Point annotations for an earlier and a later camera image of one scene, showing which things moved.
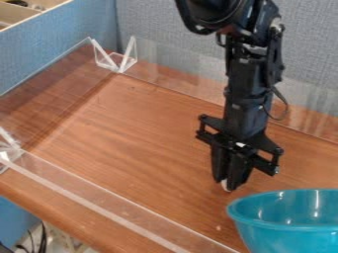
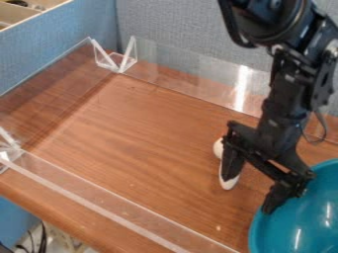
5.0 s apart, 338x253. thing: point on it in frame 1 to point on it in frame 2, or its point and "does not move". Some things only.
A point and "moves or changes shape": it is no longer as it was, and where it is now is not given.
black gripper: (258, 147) to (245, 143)
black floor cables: (43, 244) does not move
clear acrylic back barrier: (197, 71) does not move
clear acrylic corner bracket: (113, 60) does not move
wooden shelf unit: (16, 11) does not move
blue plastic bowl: (288, 220) moves or changes shape
